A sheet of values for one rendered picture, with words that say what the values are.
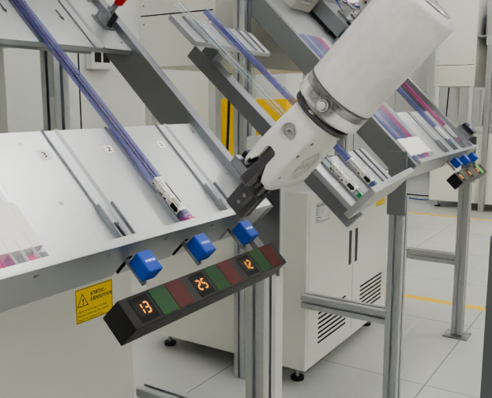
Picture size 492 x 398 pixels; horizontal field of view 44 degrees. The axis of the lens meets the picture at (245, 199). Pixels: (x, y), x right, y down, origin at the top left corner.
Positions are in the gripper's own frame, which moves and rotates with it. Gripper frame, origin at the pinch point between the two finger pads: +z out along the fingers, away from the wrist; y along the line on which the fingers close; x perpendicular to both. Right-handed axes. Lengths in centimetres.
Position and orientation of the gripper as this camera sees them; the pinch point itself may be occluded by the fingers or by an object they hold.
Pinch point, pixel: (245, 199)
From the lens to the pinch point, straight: 77.9
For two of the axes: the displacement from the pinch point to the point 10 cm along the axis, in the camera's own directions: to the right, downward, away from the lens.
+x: -6.0, -7.5, 2.7
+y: 5.4, -1.4, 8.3
